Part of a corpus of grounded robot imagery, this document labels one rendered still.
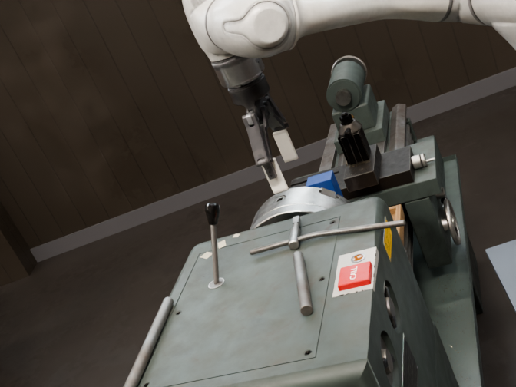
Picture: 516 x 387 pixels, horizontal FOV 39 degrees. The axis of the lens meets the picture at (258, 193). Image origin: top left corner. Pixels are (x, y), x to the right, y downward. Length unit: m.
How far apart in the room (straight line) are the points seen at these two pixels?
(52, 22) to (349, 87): 2.84
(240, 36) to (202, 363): 0.57
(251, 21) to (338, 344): 0.53
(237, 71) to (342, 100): 1.49
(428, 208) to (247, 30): 1.35
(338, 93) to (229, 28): 1.65
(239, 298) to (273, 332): 0.17
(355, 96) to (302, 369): 1.76
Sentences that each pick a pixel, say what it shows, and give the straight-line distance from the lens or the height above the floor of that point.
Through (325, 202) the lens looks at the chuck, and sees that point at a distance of 1.76.
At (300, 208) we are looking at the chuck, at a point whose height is 1.23.
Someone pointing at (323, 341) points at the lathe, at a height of 1.26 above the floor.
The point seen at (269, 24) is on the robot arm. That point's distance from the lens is 1.14.
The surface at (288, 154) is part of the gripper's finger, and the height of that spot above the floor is 1.43.
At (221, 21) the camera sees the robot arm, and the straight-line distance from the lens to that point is 1.18.
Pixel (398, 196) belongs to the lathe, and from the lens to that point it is 2.34.
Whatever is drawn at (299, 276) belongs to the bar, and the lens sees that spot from 1.37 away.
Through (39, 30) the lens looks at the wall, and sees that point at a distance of 5.23.
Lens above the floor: 1.96
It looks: 23 degrees down
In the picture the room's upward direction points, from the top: 25 degrees counter-clockwise
